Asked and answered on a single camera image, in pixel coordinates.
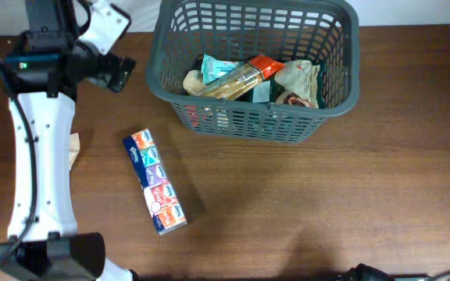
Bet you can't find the beige paper pouch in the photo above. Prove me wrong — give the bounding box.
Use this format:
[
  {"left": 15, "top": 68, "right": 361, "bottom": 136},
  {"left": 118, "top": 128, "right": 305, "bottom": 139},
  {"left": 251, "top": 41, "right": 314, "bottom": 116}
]
[
  {"left": 69, "top": 133, "right": 80, "bottom": 169},
  {"left": 183, "top": 69, "right": 207, "bottom": 96}
]

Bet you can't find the teal torn wrapper piece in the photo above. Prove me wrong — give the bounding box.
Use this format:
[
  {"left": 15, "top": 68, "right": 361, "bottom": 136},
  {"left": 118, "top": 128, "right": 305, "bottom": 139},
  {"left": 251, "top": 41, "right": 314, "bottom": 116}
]
[{"left": 201, "top": 54, "right": 244, "bottom": 85}]

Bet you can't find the orange spaghetti packet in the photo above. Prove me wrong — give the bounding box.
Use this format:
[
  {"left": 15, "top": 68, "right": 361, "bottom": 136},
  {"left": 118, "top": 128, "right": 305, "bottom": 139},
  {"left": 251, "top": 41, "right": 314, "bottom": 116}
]
[{"left": 196, "top": 55, "right": 285, "bottom": 100}]

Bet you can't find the Kleenex tissue multipack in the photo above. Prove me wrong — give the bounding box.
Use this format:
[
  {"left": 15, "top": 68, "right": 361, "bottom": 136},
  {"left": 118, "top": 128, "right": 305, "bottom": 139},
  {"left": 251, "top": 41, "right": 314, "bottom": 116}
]
[{"left": 123, "top": 129, "right": 188, "bottom": 236}]

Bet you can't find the green Nescafe coffee bag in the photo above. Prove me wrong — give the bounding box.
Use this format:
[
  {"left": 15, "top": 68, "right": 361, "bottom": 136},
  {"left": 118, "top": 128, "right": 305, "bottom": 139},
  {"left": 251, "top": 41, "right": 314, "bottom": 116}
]
[{"left": 248, "top": 59, "right": 326, "bottom": 110}]

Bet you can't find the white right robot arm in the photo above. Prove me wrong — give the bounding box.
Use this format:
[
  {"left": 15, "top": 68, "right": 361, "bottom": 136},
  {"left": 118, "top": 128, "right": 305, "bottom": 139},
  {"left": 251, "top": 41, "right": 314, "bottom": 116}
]
[{"left": 337, "top": 264, "right": 450, "bottom": 281}]

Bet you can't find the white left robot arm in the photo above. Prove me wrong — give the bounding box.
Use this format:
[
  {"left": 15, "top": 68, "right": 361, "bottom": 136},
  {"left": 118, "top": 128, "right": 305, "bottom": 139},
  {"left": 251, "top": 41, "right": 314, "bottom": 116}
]
[{"left": 0, "top": 1, "right": 137, "bottom": 280}]

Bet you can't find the grey plastic basket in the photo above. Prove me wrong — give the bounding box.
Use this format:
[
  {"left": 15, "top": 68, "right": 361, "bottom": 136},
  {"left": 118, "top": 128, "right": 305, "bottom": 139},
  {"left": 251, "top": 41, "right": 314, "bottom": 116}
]
[{"left": 145, "top": 0, "right": 359, "bottom": 143}]

